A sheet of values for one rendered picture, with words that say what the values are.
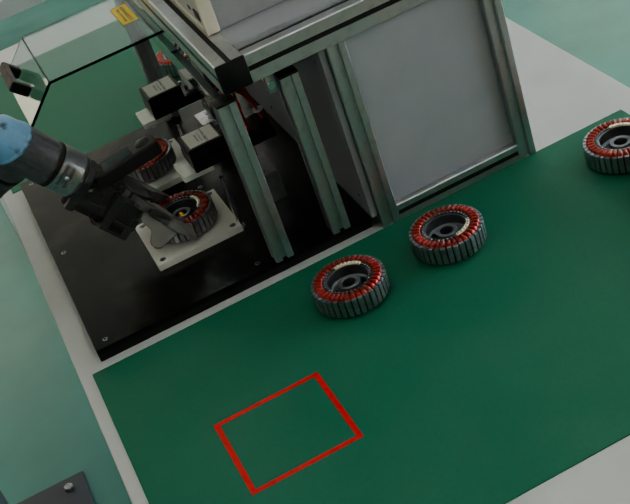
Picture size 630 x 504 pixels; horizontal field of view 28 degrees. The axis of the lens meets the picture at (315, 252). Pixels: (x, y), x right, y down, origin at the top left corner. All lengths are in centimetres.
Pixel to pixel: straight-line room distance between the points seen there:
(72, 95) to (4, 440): 90
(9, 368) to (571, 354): 206
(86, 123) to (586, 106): 105
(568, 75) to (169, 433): 96
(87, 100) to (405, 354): 124
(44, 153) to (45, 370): 147
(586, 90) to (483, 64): 29
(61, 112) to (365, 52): 104
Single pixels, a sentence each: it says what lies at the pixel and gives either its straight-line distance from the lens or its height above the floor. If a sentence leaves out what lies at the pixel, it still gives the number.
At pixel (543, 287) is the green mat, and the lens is 176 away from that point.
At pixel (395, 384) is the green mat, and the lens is 167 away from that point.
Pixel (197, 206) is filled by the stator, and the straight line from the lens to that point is 206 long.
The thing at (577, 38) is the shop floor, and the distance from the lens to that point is 397.
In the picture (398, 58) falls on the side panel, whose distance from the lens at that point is 188.
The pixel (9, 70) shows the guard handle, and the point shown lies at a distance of 218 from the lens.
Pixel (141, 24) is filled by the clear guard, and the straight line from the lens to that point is 213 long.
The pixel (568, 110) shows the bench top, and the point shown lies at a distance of 213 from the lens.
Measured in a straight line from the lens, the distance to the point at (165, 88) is 223.
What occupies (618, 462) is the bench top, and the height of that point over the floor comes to 75.
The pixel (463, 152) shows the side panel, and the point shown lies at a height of 80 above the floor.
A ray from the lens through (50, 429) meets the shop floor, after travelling 315.
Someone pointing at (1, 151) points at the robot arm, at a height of 106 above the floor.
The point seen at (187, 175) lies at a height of 88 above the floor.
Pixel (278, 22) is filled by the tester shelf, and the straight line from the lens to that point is 182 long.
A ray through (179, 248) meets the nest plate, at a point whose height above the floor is 78.
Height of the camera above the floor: 183
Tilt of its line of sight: 33 degrees down
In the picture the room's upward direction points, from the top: 20 degrees counter-clockwise
